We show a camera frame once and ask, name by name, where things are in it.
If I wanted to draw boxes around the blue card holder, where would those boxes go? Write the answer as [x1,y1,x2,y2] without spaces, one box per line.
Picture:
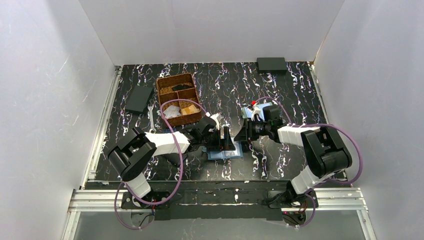
[202,146,243,160]

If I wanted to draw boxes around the white credit card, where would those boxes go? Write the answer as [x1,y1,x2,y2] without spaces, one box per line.
[163,105,181,116]
[163,105,182,119]

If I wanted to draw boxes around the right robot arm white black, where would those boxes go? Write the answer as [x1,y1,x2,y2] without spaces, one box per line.
[234,105,352,200]

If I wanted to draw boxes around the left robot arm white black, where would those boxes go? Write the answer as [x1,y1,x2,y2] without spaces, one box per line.
[107,114,236,199]

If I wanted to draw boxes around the teal open card holder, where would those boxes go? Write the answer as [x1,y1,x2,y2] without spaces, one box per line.
[241,102,273,121]

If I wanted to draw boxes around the black card in basket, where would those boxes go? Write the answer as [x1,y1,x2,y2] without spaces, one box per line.
[171,84,194,92]

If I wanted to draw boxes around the tan item in basket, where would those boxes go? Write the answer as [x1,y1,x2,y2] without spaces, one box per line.
[181,104,201,116]

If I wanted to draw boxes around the silver wrench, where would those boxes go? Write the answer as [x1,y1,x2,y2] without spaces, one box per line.
[147,104,157,134]

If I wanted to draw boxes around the brown wicker divided basket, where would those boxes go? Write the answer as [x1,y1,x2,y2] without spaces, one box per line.
[156,73,202,127]

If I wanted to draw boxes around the black box back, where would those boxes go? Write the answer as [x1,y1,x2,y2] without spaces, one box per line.
[256,57,288,73]

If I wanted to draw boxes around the black box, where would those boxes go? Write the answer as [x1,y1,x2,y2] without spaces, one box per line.
[125,86,154,114]
[256,57,288,73]

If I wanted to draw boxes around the black box left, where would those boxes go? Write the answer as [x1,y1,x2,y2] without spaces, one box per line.
[125,86,154,114]

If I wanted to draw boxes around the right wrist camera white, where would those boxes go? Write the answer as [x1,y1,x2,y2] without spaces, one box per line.
[247,101,263,122]

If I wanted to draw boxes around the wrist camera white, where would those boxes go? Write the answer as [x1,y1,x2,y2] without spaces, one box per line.
[247,101,263,122]
[205,112,223,130]

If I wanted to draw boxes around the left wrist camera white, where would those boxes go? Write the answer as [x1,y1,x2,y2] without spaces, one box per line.
[205,112,223,130]

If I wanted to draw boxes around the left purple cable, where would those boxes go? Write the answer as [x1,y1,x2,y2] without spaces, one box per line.
[114,98,208,231]

